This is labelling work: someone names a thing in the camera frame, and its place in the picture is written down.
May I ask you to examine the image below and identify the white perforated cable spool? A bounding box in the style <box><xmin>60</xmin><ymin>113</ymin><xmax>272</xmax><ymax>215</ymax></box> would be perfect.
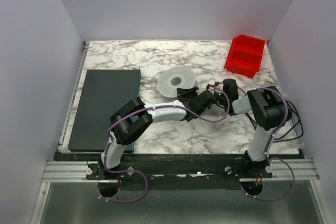
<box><xmin>156</xmin><ymin>66</ymin><xmax>197</xmax><ymax>98</ymax></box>

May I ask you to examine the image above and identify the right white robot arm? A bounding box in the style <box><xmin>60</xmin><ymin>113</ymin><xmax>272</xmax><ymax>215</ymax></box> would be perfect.
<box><xmin>215</xmin><ymin>79</ymin><xmax>292</xmax><ymax>174</ymax></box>

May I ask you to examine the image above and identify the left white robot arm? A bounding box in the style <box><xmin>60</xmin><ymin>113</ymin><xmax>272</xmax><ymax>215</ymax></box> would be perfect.
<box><xmin>99</xmin><ymin>88</ymin><xmax>216</xmax><ymax>178</ymax></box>

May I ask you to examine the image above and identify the red plastic bin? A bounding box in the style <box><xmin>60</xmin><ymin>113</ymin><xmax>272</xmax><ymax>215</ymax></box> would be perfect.
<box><xmin>224</xmin><ymin>35</ymin><xmax>266</xmax><ymax>78</ymax></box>

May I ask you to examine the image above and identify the dark grey flat box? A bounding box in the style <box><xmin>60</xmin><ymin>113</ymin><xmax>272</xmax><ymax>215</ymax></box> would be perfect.
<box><xmin>68</xmin><ymin>69</ymin><xmax>141</xmax><ymax>153</ymax></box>

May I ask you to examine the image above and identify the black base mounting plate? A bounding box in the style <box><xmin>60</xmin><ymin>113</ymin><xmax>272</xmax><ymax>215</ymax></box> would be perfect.
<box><xmin>54</xmin><ymin>153</ymin><xmax>272</xmax><ymax>190</ymax></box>

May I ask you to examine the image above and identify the aluminium frame rail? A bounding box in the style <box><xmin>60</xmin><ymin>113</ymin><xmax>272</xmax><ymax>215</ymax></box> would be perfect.
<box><xmin>32</xmin><ymin>40</ymin><xmax>322</xmax><ymax>223</ymax></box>

